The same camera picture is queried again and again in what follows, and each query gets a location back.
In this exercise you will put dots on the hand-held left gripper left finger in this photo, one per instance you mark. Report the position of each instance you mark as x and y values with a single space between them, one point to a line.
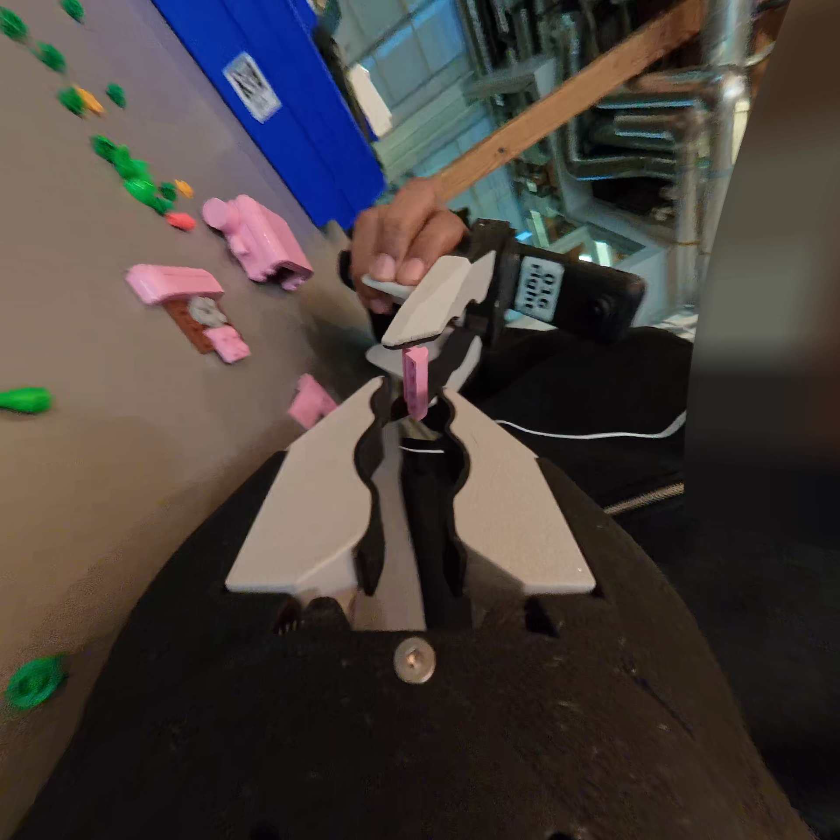
295 525

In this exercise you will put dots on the blue plastic bin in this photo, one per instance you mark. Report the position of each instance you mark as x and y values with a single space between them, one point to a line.
295 131

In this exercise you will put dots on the person's right hand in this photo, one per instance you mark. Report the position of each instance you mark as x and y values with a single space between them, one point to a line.
407 223

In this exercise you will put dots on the green flexible rod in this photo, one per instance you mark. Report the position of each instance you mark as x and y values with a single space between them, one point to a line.
26 400

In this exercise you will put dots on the pink brick block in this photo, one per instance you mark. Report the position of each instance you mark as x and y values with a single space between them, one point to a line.
177 283

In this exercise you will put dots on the person's black jacket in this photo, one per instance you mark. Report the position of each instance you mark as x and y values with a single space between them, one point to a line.
722 590

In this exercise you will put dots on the green spiky leaf piece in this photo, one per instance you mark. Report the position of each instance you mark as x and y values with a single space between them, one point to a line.
121 157

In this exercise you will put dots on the green dome piece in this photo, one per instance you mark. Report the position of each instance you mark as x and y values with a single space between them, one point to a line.
141 191

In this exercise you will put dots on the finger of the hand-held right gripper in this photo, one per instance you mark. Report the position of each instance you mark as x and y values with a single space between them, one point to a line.
433 302
463 367

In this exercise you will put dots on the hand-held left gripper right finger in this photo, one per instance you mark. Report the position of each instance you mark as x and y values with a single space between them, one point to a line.
525 525

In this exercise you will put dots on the scattered small green clips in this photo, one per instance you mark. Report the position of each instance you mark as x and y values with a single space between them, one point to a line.
49 58

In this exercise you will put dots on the yellow star piece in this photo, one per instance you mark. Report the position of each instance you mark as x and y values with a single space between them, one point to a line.
184 189
88 102

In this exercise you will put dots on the coral cone piece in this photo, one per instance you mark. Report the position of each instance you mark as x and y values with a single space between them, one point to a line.
180 221

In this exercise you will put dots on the pink hollow brick pair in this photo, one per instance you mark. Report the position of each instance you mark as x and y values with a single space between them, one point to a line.
415 380

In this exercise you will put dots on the pink brick animal body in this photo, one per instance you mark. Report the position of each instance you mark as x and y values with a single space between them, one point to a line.
262 243

